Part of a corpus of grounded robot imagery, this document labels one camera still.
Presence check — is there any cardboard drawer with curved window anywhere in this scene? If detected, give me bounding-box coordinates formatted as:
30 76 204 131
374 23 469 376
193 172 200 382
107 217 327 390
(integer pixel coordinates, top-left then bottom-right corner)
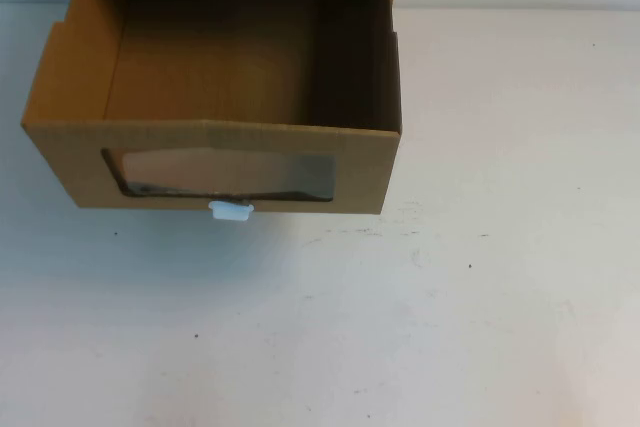
19 0 404 221

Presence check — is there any white plastic drawer handle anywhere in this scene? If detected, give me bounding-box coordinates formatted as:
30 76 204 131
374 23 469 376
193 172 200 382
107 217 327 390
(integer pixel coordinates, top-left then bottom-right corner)
208 200 256 223

